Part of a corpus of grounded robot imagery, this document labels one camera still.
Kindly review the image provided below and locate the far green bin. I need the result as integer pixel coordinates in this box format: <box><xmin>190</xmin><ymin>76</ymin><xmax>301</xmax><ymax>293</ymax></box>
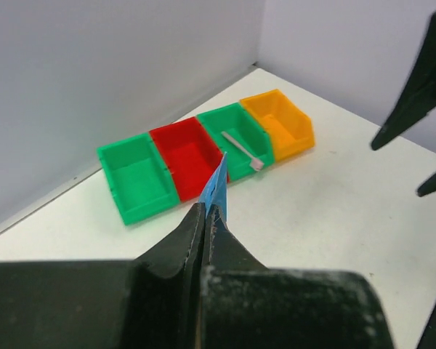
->
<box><xmin>97</xmin><ymin>132</ymin><xmax>179</xmax><ymax>225</ymax></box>

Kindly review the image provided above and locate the blue toothpaste tube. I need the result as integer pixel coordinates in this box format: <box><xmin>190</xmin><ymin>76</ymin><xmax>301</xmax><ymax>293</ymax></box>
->
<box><xmin>198</xmin><ymin>153</ymin><xmax>227</xmax><ymax>220</ymax></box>

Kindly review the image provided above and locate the green bin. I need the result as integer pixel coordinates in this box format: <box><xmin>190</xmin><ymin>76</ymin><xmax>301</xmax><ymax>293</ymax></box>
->
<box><xmin>97</xmin><ymin>132</ymin><xmax>179</xmax><ymax>225</ymax></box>
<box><xmin>195</xmin><ymin>102</ymin><xmax>276</xmax><ymax>182</ymax></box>

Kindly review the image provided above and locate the red bin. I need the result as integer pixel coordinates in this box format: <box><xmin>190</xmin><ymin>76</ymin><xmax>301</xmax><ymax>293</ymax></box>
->
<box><xmin>149</xmin><ymin>117</ymin><xmax>223</xmax><ymax>202</ymax></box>

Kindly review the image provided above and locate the yellow bin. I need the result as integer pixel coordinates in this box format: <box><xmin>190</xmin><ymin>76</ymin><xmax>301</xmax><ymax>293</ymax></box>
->
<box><xmin>240</xmin><ymin>89</ymin><xmax>315</xmax><ymax>162</ymax></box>

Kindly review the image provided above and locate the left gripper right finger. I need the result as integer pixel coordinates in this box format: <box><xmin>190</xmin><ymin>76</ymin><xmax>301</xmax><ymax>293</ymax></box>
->
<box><xmin>200</xmin><ymin>205</ymin><xmax>392</xmax><ymax>348</ymax></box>

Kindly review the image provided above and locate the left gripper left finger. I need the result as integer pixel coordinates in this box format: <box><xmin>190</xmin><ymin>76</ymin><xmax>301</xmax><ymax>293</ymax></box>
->
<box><xmin>0</xmin><ymin>204</ymin><xmax>206</xmax><ymax>348</ymax></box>

